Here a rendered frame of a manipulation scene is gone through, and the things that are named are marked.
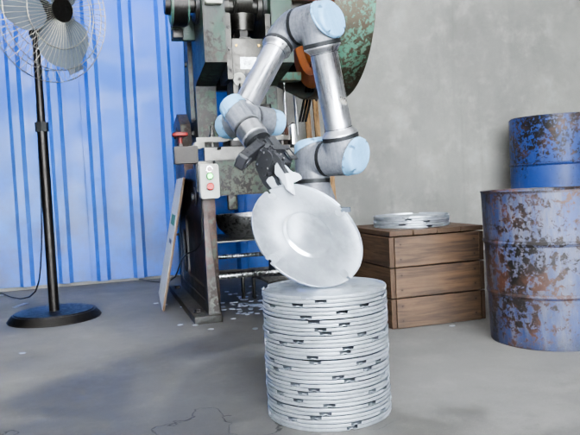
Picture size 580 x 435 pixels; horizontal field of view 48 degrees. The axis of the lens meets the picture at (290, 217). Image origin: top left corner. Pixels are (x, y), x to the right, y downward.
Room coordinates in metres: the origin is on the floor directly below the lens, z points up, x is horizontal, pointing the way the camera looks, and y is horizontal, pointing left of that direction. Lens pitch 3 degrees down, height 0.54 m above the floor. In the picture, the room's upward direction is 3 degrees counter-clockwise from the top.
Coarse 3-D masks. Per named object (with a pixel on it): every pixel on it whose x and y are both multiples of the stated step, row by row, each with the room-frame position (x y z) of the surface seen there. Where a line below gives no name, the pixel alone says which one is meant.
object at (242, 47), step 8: (232, 40) 2.85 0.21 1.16; (240, 40) 2.86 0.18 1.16; (248, 40) 2.87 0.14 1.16; (256, 40) 2.88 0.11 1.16; (232, 48) 2.85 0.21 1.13; (240, 48) 2.86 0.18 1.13; (248, 48) 2.87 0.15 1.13; (256, 48) 2.88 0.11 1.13; (232, 56) 2.85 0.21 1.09; (240, 56) 2.86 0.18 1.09; (248, 56) 2.87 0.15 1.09; (256, 56) 2.88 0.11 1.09; (240, 64) 2.86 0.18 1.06; (248, 64) 2.87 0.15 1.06; (240, 72) 2.85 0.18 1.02; (248, 72) 2.87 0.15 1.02; (232, 80) 2.85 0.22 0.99; (240, 80) 2.85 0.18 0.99; (232, 88) 2.85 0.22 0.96; (240, 88) 2.83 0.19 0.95
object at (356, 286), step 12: (264, 288) 1.55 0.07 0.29; (276, 288) 1.55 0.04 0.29; (288, 288) 1.54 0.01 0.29; (300, 288) 1.50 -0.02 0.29; (312, 288) 1.49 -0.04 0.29; (324, 288) 1.48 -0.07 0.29; (336, 288) 1.48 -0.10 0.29; (348, 288) 1.49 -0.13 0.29; (360, 288) 1.49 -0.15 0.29; (372, 288) 1.49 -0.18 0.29; (384, 288) 1.48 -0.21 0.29
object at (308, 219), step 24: (264, 192) 1.57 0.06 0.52; (288, 192) 1.61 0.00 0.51; (312, 192) 1.65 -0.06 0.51; (264, 216) 1.54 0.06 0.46; (288, 216) 1.57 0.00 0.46; (312, 216) 1.59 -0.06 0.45; (336, 216) 1.63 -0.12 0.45; (264, 240) 1.49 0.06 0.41; (288, 240) 1.52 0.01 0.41; (312, 240) 1.54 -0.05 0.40; (336, 240) 1.58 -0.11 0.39; (360, 240) 1.61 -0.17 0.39; (288, 264) 1.48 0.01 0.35; (312, 264) 1.51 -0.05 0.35; (336, 264) 1.54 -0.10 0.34; (360, 264) 1.56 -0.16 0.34
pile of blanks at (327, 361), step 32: (288, 320) 1.41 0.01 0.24; (320, 320) 1.41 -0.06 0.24; (352, 320) 1.39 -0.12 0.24; (384, 320) 1.46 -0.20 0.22; (288, 352) 1.41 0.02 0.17; (320, 352) 1.38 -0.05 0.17; (352, 352) 1.39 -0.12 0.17; (384, 352) 1.48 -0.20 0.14; (288, 384) 1.41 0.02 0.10; (320, 384) 1.41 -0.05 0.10; (352, 384) 1.39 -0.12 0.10; (384, 384) 1.45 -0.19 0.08; (288, 416) 1.44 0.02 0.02; (320, 416) 1.40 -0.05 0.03; (352, 416) 1.39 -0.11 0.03; (384, 416) 1.44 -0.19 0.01
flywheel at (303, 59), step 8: (312, 0) 3.02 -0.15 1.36; (320, 0) 2.97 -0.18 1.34; (296, 48) 3.31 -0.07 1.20; (296, 56) 3.30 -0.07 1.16; (304, 56) 3.27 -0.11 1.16; (296, 64) 3.30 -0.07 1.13; (304, 64) 3.24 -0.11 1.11; (304, 72) 3.19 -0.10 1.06; (312, 72) 3.13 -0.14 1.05; (304, 80) 3.19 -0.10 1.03; (312, 80) 3.07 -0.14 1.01; (312, 88) 3.08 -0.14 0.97
